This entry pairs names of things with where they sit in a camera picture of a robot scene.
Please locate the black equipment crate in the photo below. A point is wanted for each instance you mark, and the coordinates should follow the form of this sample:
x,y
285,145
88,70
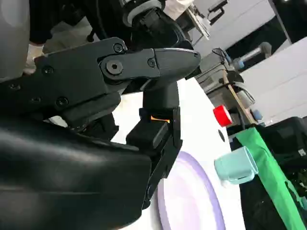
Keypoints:
x,y
285,139

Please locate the person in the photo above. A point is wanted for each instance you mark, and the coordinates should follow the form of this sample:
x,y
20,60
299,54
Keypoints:
x,y
67,14

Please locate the black monitor bracket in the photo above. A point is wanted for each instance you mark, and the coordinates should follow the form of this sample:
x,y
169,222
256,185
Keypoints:
x,y
217,9

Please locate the wooden slat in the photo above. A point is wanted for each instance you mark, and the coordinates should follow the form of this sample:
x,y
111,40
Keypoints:
x,y
236,95

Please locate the pale green mug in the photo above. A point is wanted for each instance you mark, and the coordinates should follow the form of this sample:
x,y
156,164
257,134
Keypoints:
x,y
230,165

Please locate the lilac plate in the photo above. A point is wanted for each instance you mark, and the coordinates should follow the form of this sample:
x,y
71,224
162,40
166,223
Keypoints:
x,y
192,191

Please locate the person's hand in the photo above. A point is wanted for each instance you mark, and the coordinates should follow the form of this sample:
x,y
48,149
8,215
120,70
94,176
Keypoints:
x,y
33,57

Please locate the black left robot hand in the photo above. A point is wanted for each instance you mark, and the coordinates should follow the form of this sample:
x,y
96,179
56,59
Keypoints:
x,y
168,28

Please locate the green cloth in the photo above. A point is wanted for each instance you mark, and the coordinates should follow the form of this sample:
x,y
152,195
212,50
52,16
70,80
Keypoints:
x,y
266,167

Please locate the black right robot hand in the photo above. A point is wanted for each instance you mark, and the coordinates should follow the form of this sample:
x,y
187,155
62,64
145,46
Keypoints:
x,y
60,167

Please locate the robot torso shell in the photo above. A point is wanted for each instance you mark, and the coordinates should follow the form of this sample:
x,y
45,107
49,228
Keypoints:
x,y
13,36

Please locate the red cylindrical cap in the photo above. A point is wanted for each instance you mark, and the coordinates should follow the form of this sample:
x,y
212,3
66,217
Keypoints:
x,y
221,115

